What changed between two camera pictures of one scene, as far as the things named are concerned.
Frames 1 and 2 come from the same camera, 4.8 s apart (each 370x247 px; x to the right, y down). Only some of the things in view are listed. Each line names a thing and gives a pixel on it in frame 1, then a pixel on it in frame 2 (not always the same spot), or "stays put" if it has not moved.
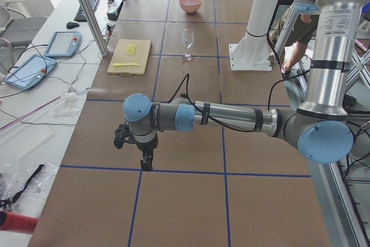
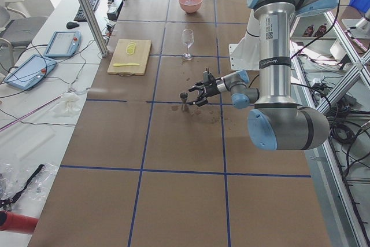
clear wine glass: [188, 38] stays put
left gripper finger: [150, 158] to [202, 100]
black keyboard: [93, 0] stays put
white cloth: [69, 106] stays put
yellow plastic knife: [125, 64] stays put
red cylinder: [17, 222] stays put
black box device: [114, 9] stays put
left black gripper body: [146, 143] to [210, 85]
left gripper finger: [145, 162] to [198, 85]
